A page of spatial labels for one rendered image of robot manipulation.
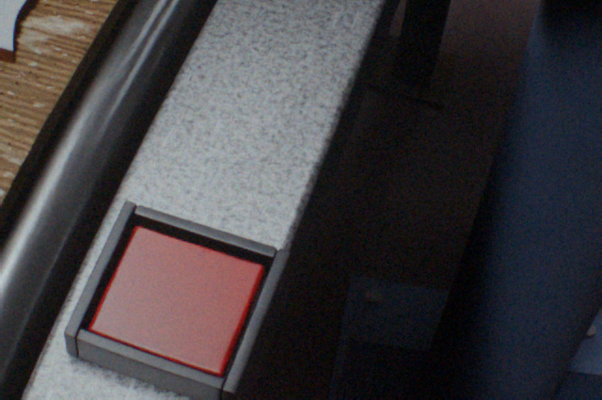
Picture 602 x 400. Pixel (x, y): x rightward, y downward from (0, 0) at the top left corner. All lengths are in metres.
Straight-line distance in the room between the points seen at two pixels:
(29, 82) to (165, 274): 0.12
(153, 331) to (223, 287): 0.04
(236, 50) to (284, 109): 0.05
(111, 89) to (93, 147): 0.04
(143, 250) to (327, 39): 0.17
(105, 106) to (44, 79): 0.04
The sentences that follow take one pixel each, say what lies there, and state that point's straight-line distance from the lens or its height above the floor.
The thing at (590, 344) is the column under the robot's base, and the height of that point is 0.01.
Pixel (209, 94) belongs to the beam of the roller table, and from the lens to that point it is 0.61.
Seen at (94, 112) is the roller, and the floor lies 0.92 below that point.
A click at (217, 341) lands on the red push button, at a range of 0.51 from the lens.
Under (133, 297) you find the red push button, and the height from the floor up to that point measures 0.93.
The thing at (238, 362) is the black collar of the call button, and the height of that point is 0.93.
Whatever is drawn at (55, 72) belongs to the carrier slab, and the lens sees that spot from 0.59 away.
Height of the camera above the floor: 1.36
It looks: 50 degrees down
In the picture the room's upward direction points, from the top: 8 degrees clockwise
